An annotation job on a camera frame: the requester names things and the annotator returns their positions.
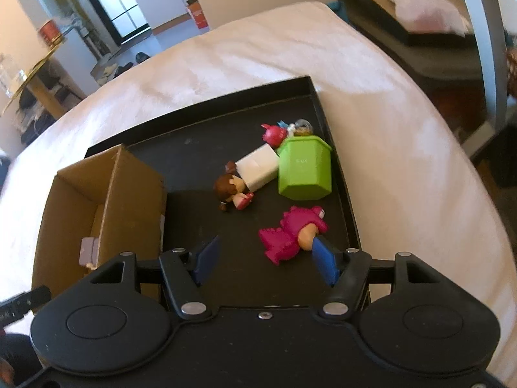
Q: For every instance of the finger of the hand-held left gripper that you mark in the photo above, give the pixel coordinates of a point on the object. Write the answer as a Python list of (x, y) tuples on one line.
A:
[(24, 302)]

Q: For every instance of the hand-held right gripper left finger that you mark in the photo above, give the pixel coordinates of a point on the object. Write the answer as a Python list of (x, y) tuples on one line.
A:
[(208, 259)]

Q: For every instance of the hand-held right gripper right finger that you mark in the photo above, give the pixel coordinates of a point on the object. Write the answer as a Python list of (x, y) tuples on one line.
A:
[(325, 260)]

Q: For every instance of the pink dinosaur figure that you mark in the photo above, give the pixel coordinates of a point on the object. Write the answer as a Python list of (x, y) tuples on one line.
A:
[(282, 238)]

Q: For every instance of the brown-haired doll figure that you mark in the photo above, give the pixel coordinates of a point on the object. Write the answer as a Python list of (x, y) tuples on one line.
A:
[(230, 186)]

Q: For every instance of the green plastic container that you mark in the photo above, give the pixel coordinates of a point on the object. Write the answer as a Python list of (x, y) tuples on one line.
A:
[(305, 169)]

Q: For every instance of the brown cardboard box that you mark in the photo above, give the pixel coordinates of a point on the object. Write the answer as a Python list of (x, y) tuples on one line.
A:
[(133, 194)]

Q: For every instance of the white rectangular box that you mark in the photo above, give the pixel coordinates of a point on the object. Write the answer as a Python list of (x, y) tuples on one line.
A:
[(258, 166)]

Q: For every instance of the large black tray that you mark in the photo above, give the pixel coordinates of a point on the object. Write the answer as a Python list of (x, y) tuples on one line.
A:
[(226, 145)]

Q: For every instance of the yellow perfume bottle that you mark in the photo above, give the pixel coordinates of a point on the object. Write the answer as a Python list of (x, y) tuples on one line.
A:
[(303, 127)]

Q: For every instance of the red crab figure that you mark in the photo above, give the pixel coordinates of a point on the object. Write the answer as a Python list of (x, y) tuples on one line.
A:
[(274, 134)]

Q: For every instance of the blue and white figure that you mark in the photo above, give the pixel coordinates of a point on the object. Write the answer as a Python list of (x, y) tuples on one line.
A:
[(284, 125)]

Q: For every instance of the small grey box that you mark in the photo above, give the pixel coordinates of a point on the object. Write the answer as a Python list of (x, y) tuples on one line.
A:
[(89, 252)]

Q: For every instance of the black shoes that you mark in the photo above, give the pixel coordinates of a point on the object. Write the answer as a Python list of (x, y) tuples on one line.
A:
[(142, 57)]

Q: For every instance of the black side table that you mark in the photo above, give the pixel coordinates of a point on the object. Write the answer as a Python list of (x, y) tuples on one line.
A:
[(424, 62)]

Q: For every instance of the round gold-rimmed table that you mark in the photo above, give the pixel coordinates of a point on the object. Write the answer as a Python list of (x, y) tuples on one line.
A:
[(28, 76)]

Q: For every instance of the white low cabinet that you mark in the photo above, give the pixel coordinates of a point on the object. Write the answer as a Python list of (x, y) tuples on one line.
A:
[(76, 64)]

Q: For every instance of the orange carton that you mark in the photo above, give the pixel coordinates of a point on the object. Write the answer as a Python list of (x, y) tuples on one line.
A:
[(198, 14)]

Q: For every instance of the black tray with cardboard liner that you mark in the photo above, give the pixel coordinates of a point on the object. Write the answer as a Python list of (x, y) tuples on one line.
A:
[(363, 12)]

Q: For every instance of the teal cloth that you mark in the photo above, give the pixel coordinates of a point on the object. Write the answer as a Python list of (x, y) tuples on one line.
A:
[(336, 7)]

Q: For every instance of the white kitchen cabinet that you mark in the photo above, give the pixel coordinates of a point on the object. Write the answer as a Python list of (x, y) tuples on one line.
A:
[(161, 0)]

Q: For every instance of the black-framed glass door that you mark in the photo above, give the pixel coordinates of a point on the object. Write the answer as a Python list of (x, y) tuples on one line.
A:
[(117, 8)]

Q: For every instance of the white plastic bag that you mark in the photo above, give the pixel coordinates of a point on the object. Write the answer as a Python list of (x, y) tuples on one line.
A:
[(428, 10)]

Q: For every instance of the red tin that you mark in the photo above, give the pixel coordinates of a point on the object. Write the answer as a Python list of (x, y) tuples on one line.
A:
[(49, 31)]

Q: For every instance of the grey metal post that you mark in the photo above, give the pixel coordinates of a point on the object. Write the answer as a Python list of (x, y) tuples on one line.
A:
[(486, 48)]

